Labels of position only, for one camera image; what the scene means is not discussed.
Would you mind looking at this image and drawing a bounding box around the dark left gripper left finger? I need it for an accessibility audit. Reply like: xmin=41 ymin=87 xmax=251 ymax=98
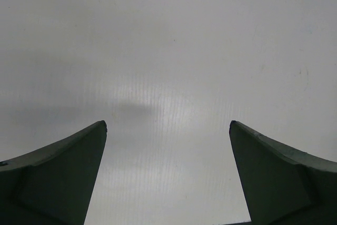
xmin=1 ymin=121 xmax=107 ymax=224

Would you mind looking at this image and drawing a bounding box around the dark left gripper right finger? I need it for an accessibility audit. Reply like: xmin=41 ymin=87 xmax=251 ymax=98
xmin=229 ymin=121 xmax=336 ymax=224

